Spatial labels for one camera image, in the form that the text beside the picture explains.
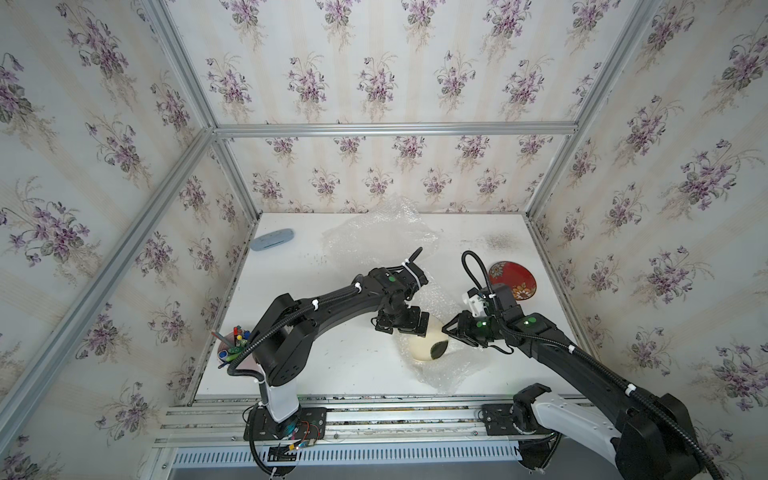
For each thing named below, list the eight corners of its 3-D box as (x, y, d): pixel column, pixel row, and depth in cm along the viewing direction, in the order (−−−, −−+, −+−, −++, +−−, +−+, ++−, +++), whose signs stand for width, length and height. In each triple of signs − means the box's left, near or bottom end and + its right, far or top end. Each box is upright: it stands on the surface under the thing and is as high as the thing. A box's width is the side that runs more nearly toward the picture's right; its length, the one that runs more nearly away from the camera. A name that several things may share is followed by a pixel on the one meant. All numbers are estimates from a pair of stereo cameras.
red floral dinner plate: (495, 300, 99) (498, 295, 96) (486, 266, 108) (489, 261, 105) (536, 300, 99) (540, 295, 96) (523, 266, 108) (527, 261, 105)
